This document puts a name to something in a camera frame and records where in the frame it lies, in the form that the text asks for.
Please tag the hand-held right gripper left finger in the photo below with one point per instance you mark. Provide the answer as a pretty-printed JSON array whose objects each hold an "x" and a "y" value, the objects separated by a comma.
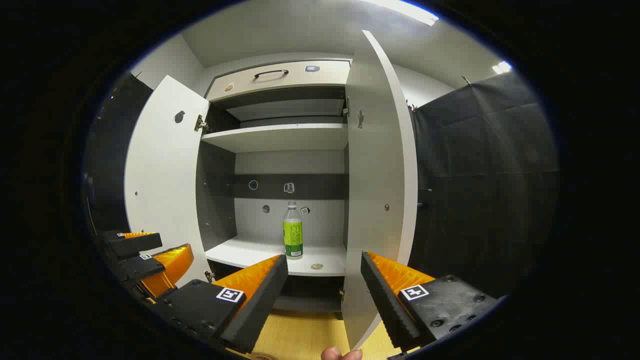
[{"x": 262, "y": 305}]

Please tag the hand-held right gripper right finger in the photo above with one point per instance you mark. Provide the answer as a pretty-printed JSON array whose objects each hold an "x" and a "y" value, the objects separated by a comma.
[{"x": 382, "y": 300}]

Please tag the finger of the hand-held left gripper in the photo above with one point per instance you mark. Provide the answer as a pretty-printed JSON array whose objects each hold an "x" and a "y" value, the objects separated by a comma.
[
  {"x": 135, "y": 244},
  {"x": 137, "y": 267}
]

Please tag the checkered sticker cabinet door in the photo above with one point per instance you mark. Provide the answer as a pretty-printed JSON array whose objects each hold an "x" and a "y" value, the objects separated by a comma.
[{"x": 165, "y": 190}]

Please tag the clear bottle with green label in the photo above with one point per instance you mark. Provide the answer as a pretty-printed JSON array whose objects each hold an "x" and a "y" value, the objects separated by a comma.
[{"x": 293, "y": 235}]

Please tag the cube sticker cabinet door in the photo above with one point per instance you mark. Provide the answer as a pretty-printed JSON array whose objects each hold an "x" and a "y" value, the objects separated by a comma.
[{"x": 375, "y": 175}]

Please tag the grey wooden cabinet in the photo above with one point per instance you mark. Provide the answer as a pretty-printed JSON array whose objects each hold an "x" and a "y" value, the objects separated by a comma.
[{"x": 285, "y": 165}]

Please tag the white cabinet bottom shelf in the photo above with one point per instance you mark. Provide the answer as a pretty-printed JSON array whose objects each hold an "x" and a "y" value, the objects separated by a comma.
[{"x": 240, "y": 255}]

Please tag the white cabinet shelf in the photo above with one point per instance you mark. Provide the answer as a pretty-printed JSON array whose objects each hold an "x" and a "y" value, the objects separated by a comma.
[
  {"x": 240, "y": 255},
  {"x": 280, "y": 137}
]

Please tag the metal door hinge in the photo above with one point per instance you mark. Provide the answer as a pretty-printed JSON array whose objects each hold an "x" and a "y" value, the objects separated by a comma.
[
  {"x": 210, "y": 276},
  {"x": 201, "y": 123},
  {"x": 346, "y": 107}
]

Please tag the beige cabinet drawer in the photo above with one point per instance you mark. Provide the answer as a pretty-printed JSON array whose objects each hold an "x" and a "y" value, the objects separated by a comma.
[{"x": 300, "y": 80}]

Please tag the black cloth clip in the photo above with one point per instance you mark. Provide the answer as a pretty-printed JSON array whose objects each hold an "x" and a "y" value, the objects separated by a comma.
[{"x": 466, "y": 80}]

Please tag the small ceiling light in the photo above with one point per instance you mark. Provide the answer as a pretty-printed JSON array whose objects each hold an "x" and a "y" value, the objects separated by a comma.
[{"x": 502, "y": 67}]

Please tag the long ceiling light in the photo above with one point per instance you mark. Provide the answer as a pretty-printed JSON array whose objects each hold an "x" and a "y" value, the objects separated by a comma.
[{"x": 405, "y": 10}]

